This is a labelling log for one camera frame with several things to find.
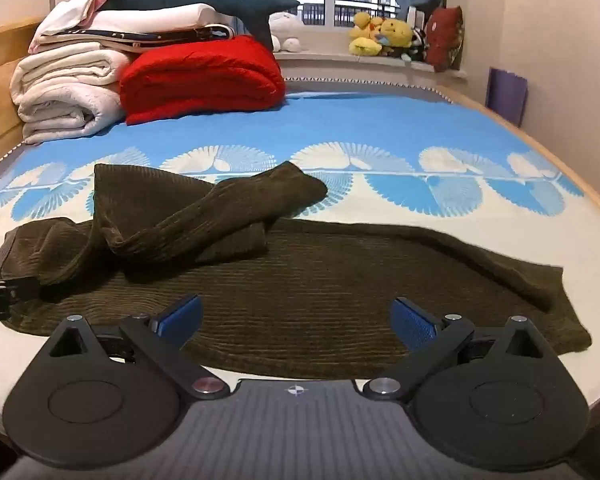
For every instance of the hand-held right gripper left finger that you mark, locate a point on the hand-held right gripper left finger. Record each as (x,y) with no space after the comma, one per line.
(181,317)

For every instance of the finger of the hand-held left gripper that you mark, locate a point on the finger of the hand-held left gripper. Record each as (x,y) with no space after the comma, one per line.
(24,290)

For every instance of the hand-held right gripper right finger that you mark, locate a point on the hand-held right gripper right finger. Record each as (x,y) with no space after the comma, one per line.
(413,322)

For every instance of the white folded fleece blanket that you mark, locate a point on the white folded fleece blanket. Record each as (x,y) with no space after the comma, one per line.
(65,92)

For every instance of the blue white printed bed sheet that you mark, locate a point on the blue white printed bed sheet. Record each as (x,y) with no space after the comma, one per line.
(380,120)

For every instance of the red folded blanket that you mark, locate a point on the red folded blanket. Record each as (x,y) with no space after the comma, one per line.
(200,77)

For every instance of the purple board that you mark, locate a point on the purple board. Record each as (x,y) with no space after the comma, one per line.
(506,95)

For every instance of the navy trimmed folded cloth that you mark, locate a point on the navy trimmed folded cloth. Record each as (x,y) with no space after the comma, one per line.
(170,36)

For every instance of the red plush toy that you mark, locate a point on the red plush toy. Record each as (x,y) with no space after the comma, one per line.
(444,37)

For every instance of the yellow plush toy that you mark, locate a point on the yellow plush toy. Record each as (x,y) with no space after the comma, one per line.
(396,35)
(365,35)

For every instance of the white folded quilt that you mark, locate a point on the white folded quilt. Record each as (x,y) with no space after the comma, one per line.
(145,16)

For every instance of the white plush toy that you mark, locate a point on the white plush toy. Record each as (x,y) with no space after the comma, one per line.
(286,30)

